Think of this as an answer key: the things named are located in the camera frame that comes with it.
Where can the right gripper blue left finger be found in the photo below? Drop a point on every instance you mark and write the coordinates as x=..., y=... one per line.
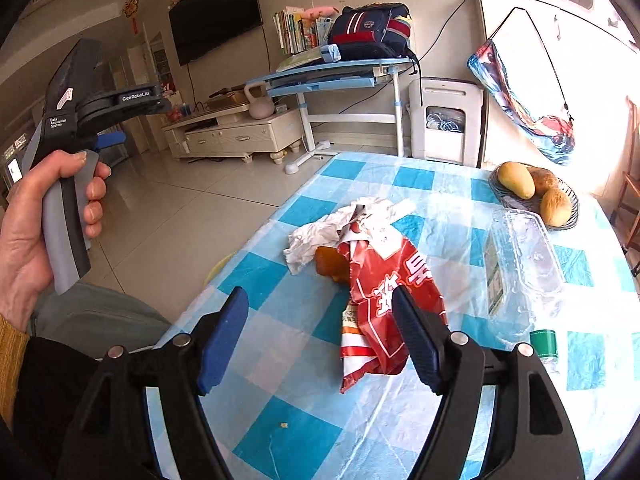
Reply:
x=217, y=334

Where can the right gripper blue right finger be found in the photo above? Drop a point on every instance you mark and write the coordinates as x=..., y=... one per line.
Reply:
x=424, y=335

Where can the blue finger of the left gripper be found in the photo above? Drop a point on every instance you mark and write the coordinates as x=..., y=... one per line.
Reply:
x=109, y=139

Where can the red snack bag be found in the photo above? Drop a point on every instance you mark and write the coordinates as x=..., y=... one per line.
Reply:
x=380, y=259

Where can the clear plastic water bottle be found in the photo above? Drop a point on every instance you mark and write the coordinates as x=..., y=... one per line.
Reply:
x=524, y=282

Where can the white tissue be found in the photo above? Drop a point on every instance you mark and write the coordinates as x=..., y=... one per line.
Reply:
x=304, y=241

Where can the person's left hand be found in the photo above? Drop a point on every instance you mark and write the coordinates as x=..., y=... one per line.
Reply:
x=25, y=266

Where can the yellow plastic basin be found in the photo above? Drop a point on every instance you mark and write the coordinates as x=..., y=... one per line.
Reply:
x=216, y=269

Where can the blue checkered tablecloth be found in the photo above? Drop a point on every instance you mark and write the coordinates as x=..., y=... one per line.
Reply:
x=279, y=412

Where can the white tv cabinet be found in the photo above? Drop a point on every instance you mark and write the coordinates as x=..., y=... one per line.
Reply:
x=232, y=133

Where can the grey green sofa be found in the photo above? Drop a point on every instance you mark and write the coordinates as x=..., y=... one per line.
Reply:
x=93, y=319

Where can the pink kettlebell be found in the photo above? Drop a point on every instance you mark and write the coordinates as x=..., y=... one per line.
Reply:
x=261, y=105

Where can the yellow mango left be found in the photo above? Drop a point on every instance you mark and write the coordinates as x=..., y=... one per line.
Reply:
x=516, y=178

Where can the yellow mango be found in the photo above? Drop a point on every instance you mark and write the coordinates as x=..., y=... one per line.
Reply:
x=516, y=178
x=555, y=208

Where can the yellow mango right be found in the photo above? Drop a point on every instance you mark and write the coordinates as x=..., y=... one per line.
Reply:
x=555, y=208

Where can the dark fruit plate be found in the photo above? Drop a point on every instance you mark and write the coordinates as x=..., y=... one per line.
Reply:
x=510, y=200

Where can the brown mango back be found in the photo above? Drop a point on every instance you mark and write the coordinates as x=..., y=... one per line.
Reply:
x=544, y=180

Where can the row of books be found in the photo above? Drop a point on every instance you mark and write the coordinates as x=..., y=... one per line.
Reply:
x=297, y=35

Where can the white air purifier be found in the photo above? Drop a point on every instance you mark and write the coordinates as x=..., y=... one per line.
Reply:
x=446, y=120

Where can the blue children study desk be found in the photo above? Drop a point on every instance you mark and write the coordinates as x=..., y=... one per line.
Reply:
x=339, y=76

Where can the wooden chair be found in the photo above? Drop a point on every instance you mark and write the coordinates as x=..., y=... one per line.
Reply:
x=628, y=197

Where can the colourful hanging bag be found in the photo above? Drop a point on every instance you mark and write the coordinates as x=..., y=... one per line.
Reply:
x=550, y=133

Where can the pink plush toy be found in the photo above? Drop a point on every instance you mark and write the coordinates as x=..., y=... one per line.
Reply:
x=319, y=12

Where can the navy red school backpack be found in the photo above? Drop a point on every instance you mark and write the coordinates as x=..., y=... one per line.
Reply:
x=372, y=32

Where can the white balcony cabinet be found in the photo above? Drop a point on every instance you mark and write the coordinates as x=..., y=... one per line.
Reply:
x=559, y=62

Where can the black wall television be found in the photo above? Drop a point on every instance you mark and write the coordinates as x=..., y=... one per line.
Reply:
x=198, y=26

